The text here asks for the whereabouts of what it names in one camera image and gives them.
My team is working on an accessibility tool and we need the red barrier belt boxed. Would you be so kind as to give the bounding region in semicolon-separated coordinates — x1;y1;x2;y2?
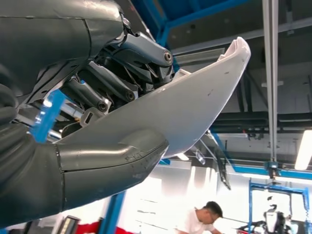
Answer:
76;222;137;234

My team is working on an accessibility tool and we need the person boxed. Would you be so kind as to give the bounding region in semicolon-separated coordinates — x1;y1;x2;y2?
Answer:
175;200;224;234

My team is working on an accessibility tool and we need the grey vertical pole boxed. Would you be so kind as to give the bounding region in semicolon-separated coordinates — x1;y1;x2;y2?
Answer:
262;0;280;164

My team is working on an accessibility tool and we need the white humanoid robot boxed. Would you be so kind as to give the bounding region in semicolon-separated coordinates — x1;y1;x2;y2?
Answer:
262;195;299;234

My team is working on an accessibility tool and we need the ceiling light panel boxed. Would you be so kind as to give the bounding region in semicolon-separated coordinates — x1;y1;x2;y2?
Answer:
295;129;312;171

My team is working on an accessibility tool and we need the blue gantry frame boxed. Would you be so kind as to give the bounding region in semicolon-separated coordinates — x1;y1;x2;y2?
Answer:
231;161;312;234

